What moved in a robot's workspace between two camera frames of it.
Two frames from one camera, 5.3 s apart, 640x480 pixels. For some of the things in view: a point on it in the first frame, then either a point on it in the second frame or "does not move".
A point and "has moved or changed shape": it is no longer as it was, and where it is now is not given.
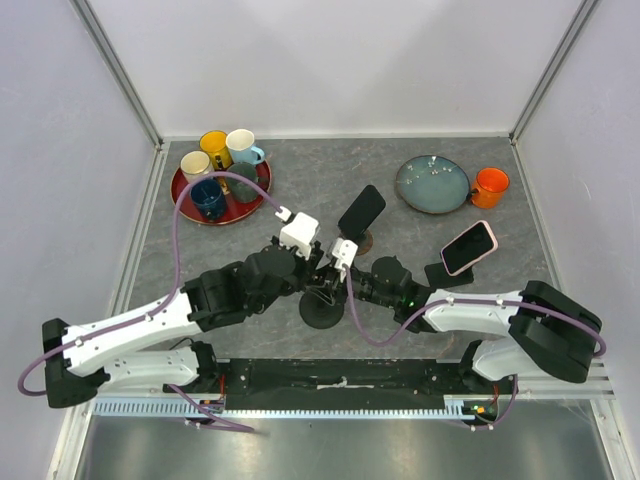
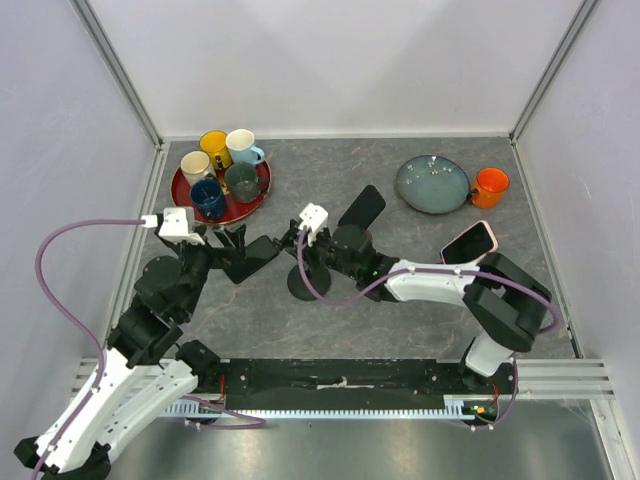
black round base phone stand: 319,310 has moved or changed shape
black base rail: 344,383 does not move
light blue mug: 240,144 does not move
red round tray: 234,211 does not move
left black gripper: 303,265 -> 235,239
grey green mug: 240,190 does not move
